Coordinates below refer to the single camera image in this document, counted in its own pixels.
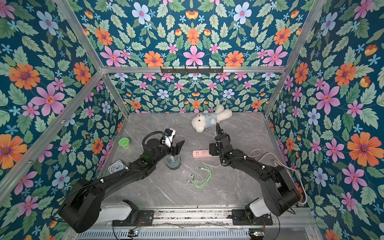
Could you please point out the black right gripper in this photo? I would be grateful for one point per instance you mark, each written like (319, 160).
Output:
(221, 141)

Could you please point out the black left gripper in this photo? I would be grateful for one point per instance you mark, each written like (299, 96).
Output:
(176, 150)

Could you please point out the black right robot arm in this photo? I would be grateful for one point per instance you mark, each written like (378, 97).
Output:
(279, 192)

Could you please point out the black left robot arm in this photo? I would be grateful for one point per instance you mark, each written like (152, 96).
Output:
(86, 206)

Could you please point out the white teddy bear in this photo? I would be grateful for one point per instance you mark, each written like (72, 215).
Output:
(206, 120)

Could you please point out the white alarm clock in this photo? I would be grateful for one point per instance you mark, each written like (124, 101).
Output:
(116, 166)

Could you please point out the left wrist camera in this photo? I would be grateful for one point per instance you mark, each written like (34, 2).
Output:
(167, 139)

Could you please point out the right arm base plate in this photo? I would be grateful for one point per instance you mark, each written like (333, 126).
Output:
(244, 217)

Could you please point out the black hook rail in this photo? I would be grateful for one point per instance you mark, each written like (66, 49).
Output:
(192, 70)

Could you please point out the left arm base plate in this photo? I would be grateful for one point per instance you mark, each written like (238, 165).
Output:
(138, 218)

